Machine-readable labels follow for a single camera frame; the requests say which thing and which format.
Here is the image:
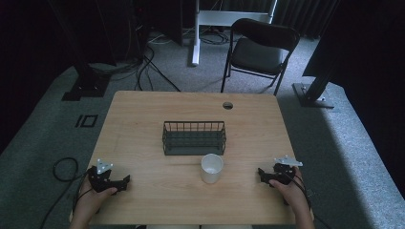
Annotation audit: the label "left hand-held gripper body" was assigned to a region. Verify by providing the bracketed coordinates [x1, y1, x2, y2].
[87, 158, 120, 194]

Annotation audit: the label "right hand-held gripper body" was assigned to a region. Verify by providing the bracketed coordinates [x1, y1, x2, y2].
[272, 155, 304, 186]

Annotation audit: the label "white cup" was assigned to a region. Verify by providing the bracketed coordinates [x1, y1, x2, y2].
[200, 153, 224, 185]

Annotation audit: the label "dark wire basket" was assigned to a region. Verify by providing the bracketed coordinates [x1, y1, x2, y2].
[161, 120, 228, 156]

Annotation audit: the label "person's left hand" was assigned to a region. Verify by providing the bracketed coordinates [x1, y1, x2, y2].
[74, 182, 118, 221]

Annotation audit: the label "person's right hand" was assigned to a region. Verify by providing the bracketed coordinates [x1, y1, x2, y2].
[268, 167, 312, 213]

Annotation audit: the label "black folding chair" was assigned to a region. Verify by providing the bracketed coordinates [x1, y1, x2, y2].
[220, 17, 301, 96]

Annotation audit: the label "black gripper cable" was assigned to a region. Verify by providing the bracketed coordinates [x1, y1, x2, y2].
[286, 173, 333, 229]
[39, 156, 94, 229]

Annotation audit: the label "black stand with base plate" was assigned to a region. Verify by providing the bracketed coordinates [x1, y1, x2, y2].
[291, 37, 335, 110]
[47, 0, 112, 102]

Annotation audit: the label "black floor cables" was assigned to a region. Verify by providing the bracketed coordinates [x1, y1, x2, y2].
[89, 31, 182, 94]

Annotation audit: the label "white metal desk frame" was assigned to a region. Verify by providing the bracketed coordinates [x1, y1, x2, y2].
[190, 0, 278, 67]

